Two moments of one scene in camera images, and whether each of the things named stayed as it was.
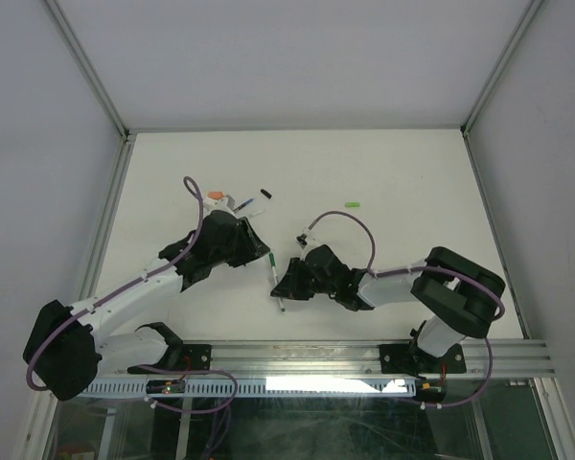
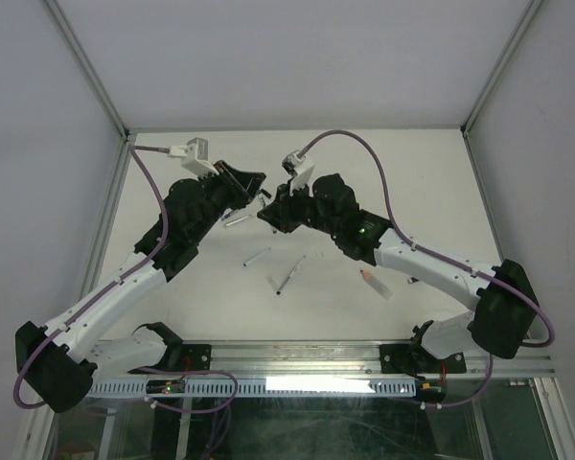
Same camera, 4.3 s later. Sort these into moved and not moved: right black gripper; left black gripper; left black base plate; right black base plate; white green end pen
Moved: left black gripper; white green end pen; right black gripper
Not moved: left black base plate; right black base plate
